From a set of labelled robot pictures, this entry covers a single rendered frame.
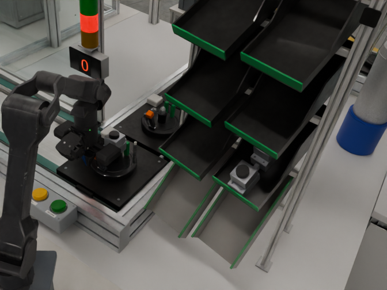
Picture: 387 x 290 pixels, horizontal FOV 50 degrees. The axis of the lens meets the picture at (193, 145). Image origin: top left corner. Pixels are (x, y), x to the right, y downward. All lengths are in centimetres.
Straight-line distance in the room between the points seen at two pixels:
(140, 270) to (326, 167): 82
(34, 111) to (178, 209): 51
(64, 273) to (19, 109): 56
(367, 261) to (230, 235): 79
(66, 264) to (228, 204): 47
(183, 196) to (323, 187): 62
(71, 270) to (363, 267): 110
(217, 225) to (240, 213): 7
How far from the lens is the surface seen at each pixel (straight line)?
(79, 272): 121
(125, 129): 143
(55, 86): 82
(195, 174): 96
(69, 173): 129
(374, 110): 167
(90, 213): 119
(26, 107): 78
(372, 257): 173
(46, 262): 99
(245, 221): 108
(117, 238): 118
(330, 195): 155
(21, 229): 86
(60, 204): 120
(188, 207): 111
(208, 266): 123
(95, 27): 126
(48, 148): 145
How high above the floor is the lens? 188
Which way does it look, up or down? 41 degrees down
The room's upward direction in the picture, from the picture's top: 10 degrees clockwise
